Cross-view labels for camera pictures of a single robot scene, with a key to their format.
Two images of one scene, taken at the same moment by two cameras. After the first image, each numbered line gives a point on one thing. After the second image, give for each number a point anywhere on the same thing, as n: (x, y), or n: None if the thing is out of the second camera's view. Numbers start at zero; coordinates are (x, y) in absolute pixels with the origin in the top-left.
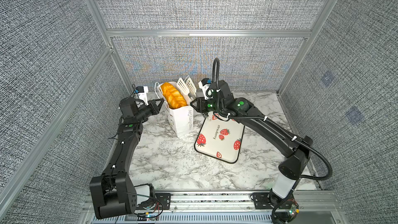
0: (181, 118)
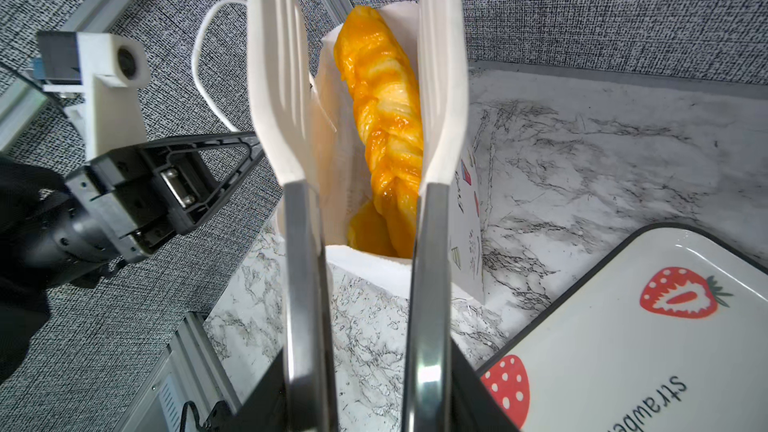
0: (343, 172)
